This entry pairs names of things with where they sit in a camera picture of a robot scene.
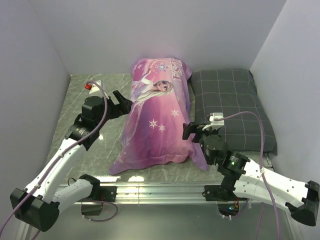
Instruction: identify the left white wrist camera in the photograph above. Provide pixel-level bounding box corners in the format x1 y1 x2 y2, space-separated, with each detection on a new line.
84 80 108 98

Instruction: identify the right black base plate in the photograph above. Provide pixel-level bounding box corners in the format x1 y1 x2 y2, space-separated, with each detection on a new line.
202 185 247 202

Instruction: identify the aluminium mounting rail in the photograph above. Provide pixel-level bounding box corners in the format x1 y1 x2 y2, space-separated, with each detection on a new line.
14 183 298 240

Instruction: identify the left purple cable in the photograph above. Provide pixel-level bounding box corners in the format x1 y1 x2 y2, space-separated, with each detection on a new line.
0 81 119 240

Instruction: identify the pink princess print pillowcase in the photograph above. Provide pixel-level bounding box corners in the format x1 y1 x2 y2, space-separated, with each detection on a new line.
109 57 208 175

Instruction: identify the grey checked pillow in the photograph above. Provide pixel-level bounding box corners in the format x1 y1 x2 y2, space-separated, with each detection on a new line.
189 68 278 155

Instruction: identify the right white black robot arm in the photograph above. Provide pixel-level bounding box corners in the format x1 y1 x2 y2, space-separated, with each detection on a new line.
182 122 320 227

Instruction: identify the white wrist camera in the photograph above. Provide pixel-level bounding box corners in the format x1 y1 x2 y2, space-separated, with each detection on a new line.
202 112 225 131
84 80 108 98

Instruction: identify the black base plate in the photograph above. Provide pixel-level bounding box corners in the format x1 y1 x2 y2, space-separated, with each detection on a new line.
94 185 117 203
202 185 247 202

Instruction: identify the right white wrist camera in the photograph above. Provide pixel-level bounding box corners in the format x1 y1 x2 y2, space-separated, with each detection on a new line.
202 112 225 131

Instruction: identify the black box under rail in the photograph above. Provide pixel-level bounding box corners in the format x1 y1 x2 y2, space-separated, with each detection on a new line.
80 202 103 217

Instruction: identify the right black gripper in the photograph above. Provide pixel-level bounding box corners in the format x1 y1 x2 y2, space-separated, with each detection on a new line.
182 121 219 165

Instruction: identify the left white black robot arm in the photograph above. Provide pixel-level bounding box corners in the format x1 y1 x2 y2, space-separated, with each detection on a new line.
10 90 132 232

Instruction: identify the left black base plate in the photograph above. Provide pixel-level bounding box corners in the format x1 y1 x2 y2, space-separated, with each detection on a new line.
94 185 117 203

